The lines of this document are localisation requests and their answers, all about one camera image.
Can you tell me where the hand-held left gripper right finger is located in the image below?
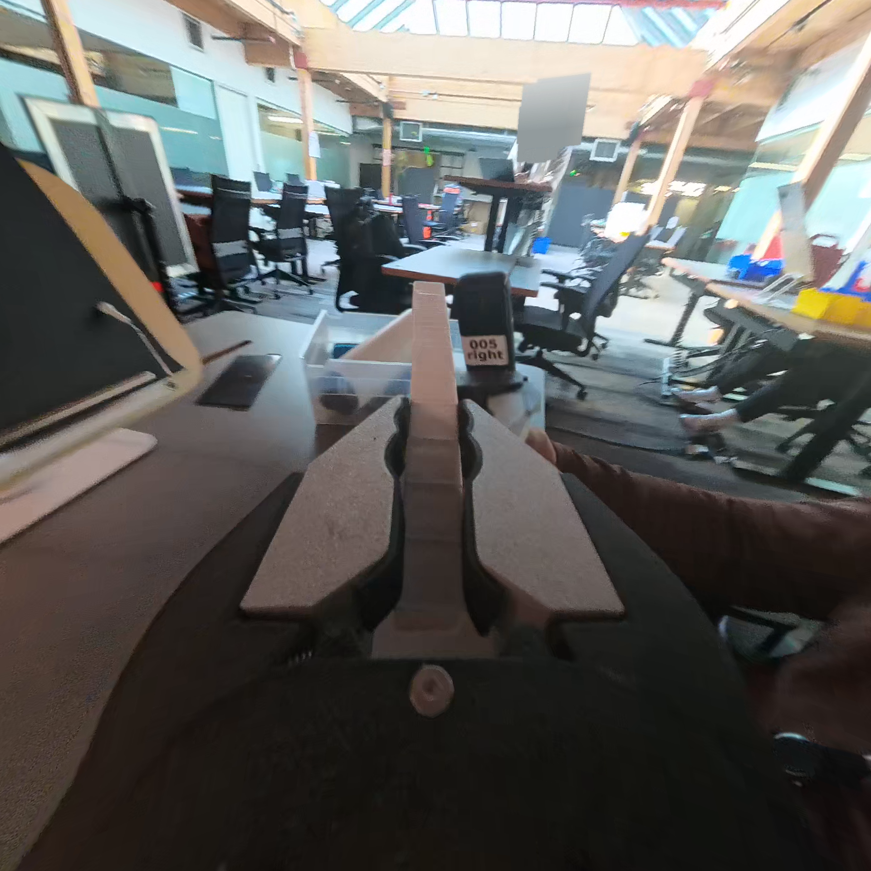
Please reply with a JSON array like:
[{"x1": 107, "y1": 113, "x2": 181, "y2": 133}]
[{"x1": 461, "y1": 399, "x2": 627, "y2": 638}]

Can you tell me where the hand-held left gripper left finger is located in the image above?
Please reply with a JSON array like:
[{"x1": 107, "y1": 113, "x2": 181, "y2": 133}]
[{"x1": 238, "y1": 396, "x2": 411, "y2": 632}]

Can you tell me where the pale plastic wedge piece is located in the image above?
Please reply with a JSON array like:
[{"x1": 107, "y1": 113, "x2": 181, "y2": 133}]
[{"x1": 371, "y1": 281, "x2": 499, "y2": 660}]

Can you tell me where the person's right forearm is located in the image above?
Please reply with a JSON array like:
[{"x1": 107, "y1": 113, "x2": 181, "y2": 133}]
[{"x1": 553, "y1": 441, "x2": 871, "y2": 621}]

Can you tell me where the brown office desk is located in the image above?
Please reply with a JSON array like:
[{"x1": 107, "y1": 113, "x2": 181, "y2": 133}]
[{"x1": 381, "y1": 245, "x2": 545, "y2": 300}]

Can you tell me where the black mesh office chair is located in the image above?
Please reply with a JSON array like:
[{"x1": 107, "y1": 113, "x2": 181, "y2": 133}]
[{"x1": 515, "y1": 228, "x2": 657, "y2": 401}]

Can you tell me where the tall standing desk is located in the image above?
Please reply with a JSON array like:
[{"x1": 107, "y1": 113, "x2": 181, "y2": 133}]
[{"x1": 442, "y1": 173, "x2": 553, "y2": 254}]

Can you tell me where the black office chair with jacket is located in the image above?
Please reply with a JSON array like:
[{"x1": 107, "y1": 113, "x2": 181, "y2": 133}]
[{"x1": 325, "y1": 185, "x2": 412, "y2": 315}]

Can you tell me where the clear plastic box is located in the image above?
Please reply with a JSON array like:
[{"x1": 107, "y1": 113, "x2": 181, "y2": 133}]
[{"x1": 301, "y1": 309, "x2": 547, "y2": 440}]

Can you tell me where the black flat tablet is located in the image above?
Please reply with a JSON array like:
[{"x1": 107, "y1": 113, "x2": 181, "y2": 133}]
[{"x1": 196, "y1": 352, "x2": 283, "y2": 411}]

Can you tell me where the white flat stand base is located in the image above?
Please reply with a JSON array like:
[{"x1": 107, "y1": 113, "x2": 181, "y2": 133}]
[{"x1": 0, "y1": 427, "x2": 159, "y2": 545}]

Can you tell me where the long wooden workbench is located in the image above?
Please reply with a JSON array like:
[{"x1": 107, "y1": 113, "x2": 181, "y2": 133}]
[{"x1": 661, "y1": 257, "x2": 871, "y2": 480}]

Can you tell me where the white-headed pin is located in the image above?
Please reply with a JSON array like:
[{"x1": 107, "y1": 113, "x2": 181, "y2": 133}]
[{"x1": 95, "y1": 301, "x2": 174, "y2": 377}]

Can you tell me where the yellow plastic bin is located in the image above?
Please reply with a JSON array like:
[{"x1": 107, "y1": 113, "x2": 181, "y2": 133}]
[{"x1": 791, "y1": 286, "x2": 871, "y2": 326}]

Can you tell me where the black board with wooden rim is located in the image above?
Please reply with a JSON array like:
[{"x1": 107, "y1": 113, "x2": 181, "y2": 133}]
[{"x1": 0, "y1": 143, "x2": 205, "y2": 453}]

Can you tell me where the white-framed dark panel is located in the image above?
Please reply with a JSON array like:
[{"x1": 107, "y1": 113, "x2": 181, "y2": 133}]
[{"x1": 22, "y1": 95, "x2": 200, "y2": 279}]

